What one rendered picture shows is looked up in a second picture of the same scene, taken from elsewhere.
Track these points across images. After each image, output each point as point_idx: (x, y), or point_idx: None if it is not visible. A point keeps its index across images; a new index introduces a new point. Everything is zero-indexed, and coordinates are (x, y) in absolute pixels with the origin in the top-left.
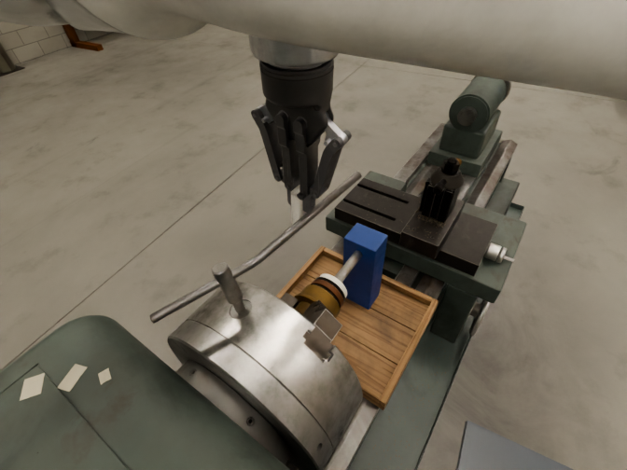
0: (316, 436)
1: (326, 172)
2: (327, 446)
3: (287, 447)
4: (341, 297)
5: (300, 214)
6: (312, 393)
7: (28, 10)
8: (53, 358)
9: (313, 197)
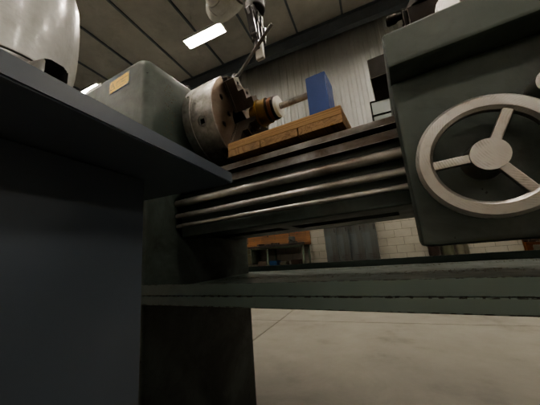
0: (190, 93)
1: (247, 22)
2: (188, 100)
3: None
4: (267, 99)
5: (255, 51)
6: (202, 84)
7: (210, 13)
8: None
9: (256, 40)
